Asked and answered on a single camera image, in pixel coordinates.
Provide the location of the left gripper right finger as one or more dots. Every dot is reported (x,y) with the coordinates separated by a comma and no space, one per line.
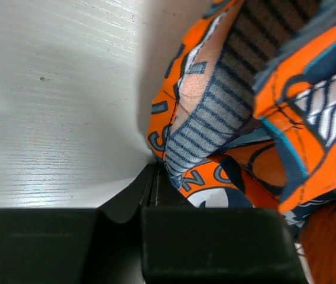
(183,244)

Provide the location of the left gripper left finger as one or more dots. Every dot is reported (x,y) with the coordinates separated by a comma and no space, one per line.
(76,245)

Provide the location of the colourful patterned shorts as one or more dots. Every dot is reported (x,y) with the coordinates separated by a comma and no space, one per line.
(246,117)

